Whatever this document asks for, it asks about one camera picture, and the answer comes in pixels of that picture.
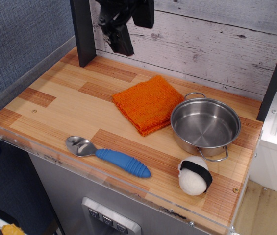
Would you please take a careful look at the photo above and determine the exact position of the small steel saucepan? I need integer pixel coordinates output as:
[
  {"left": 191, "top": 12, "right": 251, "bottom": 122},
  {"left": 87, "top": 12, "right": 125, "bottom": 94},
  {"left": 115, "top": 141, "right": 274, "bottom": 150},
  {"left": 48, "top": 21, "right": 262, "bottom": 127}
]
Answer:
[{"left": 170, "top": 92, "right": 241, "bottom": 162}]

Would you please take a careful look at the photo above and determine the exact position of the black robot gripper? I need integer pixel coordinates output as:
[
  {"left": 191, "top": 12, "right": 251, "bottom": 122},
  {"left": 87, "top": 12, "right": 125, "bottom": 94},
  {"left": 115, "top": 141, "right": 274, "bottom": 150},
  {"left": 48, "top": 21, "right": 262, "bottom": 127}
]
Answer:
[{"left": 97, "top": 0, "right": 154, "bottom": 56}]

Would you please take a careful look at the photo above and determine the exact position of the white plush sushi toy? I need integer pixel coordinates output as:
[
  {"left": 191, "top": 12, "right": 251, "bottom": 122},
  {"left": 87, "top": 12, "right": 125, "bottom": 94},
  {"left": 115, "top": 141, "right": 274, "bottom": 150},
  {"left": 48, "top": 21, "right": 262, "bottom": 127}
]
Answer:
[{"left": 178, "top": 156, "right": 213, "bottom": 196}]

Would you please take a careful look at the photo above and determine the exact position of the blue handled metal spoon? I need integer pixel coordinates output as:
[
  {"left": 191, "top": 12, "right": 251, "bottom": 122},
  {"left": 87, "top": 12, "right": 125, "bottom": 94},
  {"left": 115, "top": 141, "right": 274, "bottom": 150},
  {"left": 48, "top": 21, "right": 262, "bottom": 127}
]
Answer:
[{"left": 65, "top": 136, "right": 151, "bottom": 178}]

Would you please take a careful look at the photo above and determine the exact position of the clear acrylic table guard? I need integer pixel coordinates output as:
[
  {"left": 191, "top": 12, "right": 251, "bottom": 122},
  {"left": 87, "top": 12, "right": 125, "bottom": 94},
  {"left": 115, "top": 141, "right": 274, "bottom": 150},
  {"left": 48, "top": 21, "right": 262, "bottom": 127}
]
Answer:
[{"left": 0, "top": 38, "right": 262, "bottom": 235}]

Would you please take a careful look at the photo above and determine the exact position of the dark grey left post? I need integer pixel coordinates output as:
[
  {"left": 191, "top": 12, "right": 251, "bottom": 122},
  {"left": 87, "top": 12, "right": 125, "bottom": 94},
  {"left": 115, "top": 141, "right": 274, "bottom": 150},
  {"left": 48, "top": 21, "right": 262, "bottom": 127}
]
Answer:
[{"left": 70, "top": 0, "right": 97, "bottom": 67}]

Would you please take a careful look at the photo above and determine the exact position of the orange cloth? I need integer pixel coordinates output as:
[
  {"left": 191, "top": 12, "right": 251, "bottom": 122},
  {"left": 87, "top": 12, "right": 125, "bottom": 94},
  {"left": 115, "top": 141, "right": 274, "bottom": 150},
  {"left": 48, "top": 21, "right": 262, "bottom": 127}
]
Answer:
[{"left": 112, "top": 75, "right": 184, "bottom": 136}]

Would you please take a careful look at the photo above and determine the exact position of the grey cabinet control panel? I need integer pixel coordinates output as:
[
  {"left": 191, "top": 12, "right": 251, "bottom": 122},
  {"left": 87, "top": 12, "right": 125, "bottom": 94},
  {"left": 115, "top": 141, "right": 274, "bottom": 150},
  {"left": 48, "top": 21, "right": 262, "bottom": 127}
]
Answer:
[{"left": 81, "top": 197, "right": 142, "bottom": 235}]

